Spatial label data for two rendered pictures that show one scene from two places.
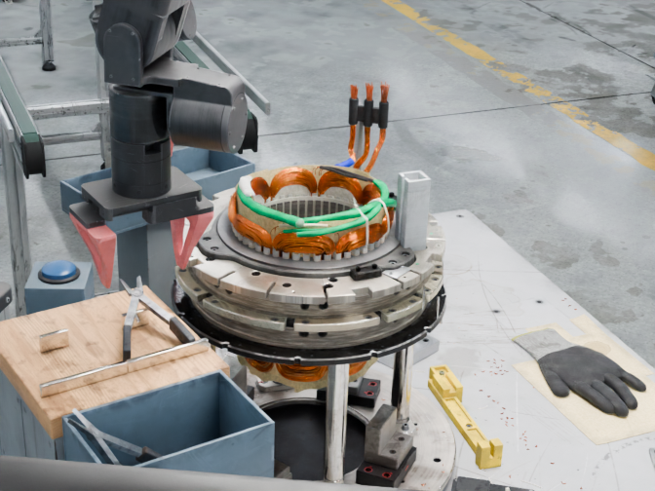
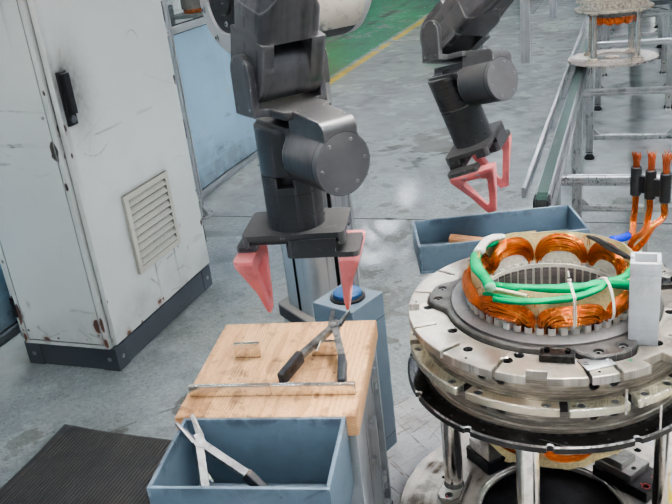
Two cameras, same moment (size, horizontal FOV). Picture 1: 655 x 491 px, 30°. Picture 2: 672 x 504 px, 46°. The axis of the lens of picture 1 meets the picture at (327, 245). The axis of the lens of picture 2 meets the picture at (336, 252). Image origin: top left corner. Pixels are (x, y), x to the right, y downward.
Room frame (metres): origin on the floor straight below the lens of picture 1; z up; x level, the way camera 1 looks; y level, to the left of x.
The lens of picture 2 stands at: (0.58, -0.37, 1.52)
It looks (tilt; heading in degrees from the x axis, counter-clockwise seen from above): 23 degrees down; 44
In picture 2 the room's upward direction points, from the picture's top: 7 degrees counter-clockwise
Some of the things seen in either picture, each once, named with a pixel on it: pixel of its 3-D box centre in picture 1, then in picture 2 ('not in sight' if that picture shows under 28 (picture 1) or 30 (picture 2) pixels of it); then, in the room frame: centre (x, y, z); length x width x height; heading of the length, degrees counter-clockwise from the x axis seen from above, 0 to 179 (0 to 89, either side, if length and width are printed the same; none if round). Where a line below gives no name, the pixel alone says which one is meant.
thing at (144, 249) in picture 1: (163, 264); (499, 308); (1.55, 0.23, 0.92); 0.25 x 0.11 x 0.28; 132
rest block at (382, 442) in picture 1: (389, 435); not in sight; (1.25, -0.08, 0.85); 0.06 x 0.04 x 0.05; 157
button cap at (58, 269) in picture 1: (58, 269); (347, 292); (1.29, 0.32, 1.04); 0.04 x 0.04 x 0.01
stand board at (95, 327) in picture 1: (103, 355); (284, 373); (1.08, 0.23, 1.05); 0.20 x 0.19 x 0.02; 33
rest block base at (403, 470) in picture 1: (386, 465); not in sight; (1.24, -0.08, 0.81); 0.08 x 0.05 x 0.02; 157
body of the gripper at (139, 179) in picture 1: (141, 169); (294, 204); (1.09, 0.18, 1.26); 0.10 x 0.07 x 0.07; 124
